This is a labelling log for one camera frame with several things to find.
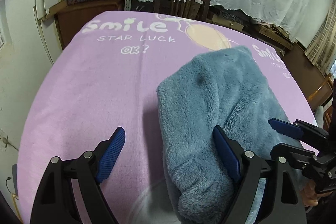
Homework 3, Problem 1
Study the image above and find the blue fluffy fleece garment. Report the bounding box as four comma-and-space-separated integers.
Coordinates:
157, 46, 301, 223

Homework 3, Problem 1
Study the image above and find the person's right hand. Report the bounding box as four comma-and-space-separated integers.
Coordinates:
300, 180, 331, 207

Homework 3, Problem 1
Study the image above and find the beige striped window curtain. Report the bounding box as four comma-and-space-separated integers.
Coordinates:
305, 0, 336, 74

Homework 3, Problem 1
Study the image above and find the purple printed blanket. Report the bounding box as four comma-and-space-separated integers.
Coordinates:
18, 11, 315, 223

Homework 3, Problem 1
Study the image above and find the dark wooden chair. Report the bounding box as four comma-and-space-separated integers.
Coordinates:
153, 0, 211, 22

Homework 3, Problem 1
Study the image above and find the brown wooden cabinet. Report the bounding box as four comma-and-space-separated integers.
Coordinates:
54, 0, 124, 49

